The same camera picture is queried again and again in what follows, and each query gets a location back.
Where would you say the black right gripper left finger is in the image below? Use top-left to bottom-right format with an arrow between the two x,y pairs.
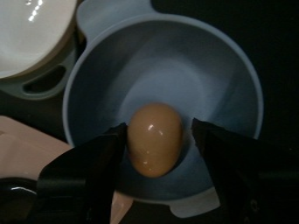
26,122 -> 128,224

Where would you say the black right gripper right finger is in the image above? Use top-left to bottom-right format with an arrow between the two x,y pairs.
190,117 -> 299,224

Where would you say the brown toy egg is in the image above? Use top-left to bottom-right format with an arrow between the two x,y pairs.
125,102 -> 184,179

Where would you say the black round lid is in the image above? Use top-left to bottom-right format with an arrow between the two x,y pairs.
0,178 -> 38,224

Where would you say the pink tray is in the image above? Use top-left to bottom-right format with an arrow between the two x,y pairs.
0,115 -> 136,224

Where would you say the grey-green pot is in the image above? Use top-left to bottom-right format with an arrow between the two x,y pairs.
0,29 -> 80,102

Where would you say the white bowl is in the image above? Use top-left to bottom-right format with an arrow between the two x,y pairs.
0,0 -> 80,80

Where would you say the blue two-handled bowl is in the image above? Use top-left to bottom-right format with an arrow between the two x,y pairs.
61,0 -> 265,219

